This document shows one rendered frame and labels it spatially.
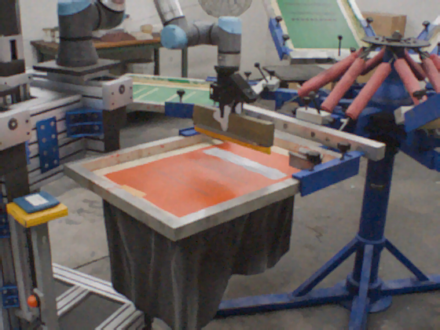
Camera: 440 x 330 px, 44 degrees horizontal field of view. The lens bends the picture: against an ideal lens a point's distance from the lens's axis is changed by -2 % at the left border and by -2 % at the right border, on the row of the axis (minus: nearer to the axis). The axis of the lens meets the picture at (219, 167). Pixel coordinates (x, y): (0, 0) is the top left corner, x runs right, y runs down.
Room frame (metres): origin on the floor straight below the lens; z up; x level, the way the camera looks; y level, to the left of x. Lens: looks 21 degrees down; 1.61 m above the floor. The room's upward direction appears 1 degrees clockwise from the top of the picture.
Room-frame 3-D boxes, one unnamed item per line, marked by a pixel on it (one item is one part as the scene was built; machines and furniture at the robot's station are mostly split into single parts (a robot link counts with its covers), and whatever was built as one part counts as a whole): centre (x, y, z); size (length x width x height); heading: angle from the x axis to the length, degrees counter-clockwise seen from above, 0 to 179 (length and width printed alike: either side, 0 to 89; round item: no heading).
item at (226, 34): (1.76, -0.02, 1.39); 0.09 x 0.08 x 0.11; 57
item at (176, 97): (2.67, 0.11, 1.05); 1.08 x 0.61 x 0.23; 73
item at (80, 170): (1.69, 0.02, 0.97); 0.79 x 0.58 x 0.04; 133
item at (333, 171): (1.65, -0.35, 0.98); 0.30 x 0.05 x 0.07; 133
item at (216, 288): (1.50, -0.08, 0.74); 0.46 x 0.04 x 0.42; 133
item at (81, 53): (1.95, 0.52, 1.31); 0.15 x 0.15 x 0.10
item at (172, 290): (1.49, 0.23, 0.74); 0.45 x 0.03 x 0.43; 43
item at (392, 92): (2.40, -0.76, 0.67); 0.39 x 0.39 x 1.35
